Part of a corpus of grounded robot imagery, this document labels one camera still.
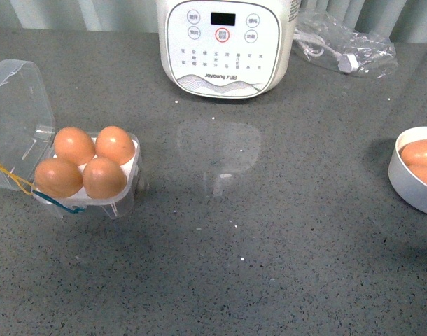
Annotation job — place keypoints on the brown egg carried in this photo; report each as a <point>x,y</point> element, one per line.
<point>103,178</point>

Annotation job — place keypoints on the brown egg back left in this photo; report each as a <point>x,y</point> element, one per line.
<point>74,145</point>

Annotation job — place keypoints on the brown egg front left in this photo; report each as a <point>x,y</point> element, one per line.
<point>58,178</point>

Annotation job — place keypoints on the clear plastic egg box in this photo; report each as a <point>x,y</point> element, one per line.
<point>27,132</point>

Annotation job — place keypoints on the brown egg in bowl lower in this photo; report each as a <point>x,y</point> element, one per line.
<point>420,171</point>

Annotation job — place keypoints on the white soy milk blender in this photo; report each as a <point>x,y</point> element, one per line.
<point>226,49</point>

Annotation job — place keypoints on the white round bowl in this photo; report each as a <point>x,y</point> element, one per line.
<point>404,182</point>

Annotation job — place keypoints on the brown egg in bowl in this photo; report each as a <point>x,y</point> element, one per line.
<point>415,153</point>
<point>420,171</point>

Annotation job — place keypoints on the brown egg back right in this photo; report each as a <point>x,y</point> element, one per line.
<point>115,144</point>

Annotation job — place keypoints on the clear plastic bag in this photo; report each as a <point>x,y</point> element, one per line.
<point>321,40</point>

